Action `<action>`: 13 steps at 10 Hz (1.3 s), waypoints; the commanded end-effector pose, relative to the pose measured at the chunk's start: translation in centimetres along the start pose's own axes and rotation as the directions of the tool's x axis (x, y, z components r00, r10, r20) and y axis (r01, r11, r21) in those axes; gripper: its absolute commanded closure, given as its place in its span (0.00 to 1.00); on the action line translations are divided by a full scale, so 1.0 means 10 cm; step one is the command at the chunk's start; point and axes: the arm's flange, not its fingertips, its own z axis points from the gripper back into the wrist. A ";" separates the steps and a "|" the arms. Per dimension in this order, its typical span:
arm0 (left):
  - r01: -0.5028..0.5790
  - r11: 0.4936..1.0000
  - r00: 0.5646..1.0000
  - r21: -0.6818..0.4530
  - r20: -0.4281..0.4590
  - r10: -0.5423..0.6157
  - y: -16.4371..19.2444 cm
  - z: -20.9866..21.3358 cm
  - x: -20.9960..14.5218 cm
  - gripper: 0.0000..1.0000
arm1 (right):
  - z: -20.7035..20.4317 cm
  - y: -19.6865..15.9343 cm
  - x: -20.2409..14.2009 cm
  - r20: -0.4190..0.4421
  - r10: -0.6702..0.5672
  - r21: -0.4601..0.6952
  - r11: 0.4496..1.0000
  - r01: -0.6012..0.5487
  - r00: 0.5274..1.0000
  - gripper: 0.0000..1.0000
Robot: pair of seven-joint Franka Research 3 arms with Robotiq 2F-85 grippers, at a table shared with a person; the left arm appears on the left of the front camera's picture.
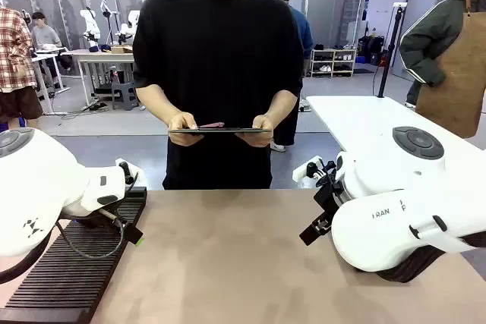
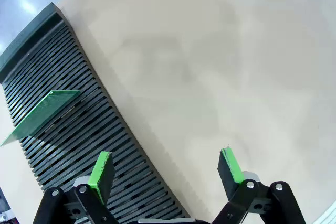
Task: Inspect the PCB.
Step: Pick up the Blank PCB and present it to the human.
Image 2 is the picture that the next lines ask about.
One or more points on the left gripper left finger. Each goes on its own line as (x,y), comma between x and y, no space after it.
(101,179)

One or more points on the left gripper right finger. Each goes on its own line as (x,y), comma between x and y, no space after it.
(231,174)

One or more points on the green perforated PCB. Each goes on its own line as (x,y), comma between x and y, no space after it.
(39,115)

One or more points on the black slotted PCB rack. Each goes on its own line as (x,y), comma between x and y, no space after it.
(78,155)

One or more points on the dark equipment clutter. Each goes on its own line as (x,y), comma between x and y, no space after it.
(5,208)

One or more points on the white aluminium base frame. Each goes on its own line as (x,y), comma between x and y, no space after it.
(329,217)

